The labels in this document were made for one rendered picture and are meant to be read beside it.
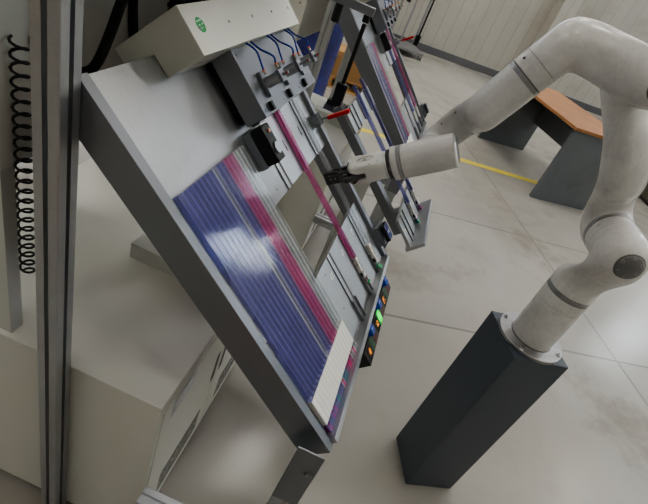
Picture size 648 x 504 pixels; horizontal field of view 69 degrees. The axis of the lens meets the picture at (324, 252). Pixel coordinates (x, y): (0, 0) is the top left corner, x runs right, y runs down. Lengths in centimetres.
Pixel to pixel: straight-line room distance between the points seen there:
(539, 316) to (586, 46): 68
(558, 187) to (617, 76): 383
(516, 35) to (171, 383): 926
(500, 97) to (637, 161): 32
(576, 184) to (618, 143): 379
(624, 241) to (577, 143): 352
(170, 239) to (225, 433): 110
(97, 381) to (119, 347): 9
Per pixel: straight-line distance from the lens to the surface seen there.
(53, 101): 69
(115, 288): 122
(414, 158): 115
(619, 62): 112
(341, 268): 114
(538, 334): 143
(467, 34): 950
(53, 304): 90
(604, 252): 126
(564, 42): 112
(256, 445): 174
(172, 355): 109
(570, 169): 486
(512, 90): 112
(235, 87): 95
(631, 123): 123
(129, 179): 72
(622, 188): 125
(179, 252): 73
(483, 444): 174
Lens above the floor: 147
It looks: 34 degrees down
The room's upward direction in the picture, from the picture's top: 23 degrees clockwise
